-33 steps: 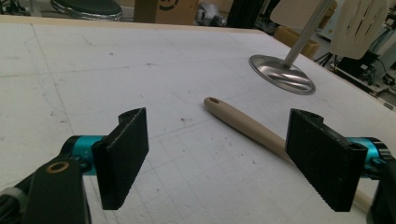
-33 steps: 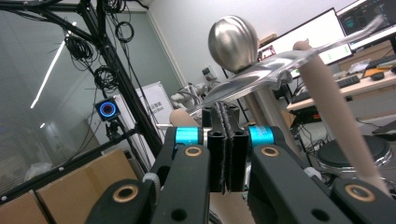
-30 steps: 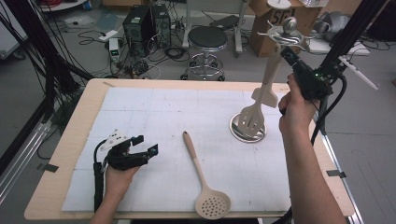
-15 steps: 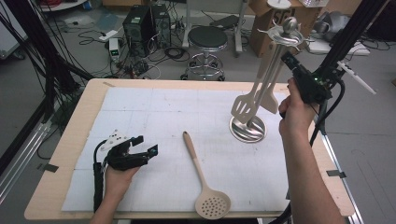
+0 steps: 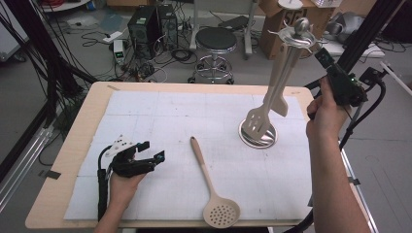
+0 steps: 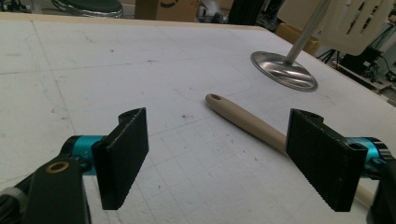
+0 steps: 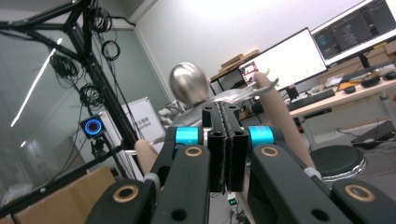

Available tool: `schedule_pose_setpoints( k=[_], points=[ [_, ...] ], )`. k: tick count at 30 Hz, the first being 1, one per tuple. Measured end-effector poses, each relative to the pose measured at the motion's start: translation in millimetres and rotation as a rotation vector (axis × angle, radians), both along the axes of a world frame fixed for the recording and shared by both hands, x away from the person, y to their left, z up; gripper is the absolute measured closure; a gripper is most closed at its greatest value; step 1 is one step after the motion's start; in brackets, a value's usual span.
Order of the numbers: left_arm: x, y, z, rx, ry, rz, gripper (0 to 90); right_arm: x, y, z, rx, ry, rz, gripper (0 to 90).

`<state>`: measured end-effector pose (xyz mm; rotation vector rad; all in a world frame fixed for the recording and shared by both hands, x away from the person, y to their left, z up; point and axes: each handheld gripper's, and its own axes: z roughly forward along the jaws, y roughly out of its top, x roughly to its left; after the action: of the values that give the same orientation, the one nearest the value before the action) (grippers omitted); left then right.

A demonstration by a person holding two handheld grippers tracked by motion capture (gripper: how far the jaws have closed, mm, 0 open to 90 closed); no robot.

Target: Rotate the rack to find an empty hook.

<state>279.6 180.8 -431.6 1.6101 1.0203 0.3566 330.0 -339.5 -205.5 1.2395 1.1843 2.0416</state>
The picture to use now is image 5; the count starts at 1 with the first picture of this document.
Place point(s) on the person's right hand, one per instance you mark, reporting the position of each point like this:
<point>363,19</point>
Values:
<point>325,118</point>

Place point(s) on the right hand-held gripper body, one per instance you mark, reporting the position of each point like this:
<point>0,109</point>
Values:
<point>348,90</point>

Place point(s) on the white round disc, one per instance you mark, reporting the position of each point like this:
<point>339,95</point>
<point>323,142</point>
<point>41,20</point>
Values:
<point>290,4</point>

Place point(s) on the beige slotted spatula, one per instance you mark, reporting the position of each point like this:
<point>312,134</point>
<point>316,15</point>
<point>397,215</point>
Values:
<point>259,132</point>

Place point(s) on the grey bag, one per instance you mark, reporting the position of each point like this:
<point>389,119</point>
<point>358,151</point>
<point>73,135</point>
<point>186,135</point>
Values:
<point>346,24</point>

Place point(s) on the person's left hand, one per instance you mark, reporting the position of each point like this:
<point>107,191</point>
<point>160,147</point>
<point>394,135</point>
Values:
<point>123,189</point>

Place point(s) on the aluminium rail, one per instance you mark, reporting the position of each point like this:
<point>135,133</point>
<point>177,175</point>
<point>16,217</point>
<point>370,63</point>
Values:
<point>26,161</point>

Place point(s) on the black flat device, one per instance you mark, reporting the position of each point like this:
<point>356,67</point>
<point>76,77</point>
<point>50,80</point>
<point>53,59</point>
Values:
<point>233,22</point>

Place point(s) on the black computer tower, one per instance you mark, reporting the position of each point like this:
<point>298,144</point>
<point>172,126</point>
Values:
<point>142,32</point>
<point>168,26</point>

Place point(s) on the beige perforated skimmer spoon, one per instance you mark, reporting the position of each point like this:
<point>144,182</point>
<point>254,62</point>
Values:
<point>222,213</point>

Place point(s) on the black round stool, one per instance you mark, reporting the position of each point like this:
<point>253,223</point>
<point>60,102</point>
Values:
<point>215,39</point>

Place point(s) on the black tape piece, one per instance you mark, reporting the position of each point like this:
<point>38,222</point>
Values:
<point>355,181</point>
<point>51,174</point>

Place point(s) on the white power strip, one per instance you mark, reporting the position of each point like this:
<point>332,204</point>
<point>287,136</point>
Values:
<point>112,36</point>

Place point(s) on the white power supply unit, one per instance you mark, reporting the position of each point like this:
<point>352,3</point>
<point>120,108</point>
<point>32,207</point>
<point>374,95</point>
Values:
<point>119,51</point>

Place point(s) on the large printed cardboard box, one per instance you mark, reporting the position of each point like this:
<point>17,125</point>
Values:
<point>311,13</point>

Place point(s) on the black metal frame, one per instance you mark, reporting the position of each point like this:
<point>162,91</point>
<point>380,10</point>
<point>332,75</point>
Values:
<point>366,35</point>

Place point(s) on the metal utensil stand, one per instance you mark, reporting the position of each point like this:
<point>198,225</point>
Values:
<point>299,27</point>

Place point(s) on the beige solid spatula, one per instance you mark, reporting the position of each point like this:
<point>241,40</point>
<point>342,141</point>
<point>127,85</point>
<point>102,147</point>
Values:
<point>281,108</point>

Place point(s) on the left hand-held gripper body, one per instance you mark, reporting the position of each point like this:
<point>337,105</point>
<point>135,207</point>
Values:
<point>131,165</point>

